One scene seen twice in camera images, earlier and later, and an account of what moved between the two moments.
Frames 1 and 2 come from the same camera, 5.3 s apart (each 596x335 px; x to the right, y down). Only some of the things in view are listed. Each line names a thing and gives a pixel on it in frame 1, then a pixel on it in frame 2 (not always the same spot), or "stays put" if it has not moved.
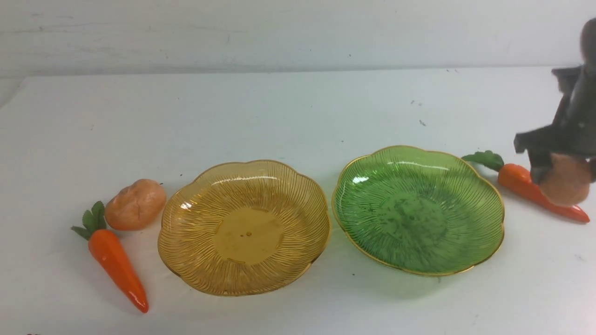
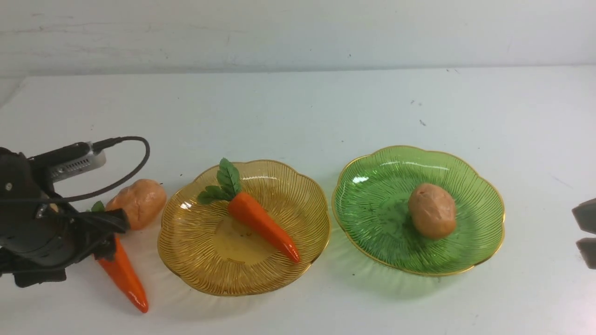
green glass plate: (429, 212) stays put
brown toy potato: (134, 205) stays put
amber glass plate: (243, 228) stays put
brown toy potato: (569, 183) -> (432, 211)
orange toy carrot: (516, 175) -> (244, 206)
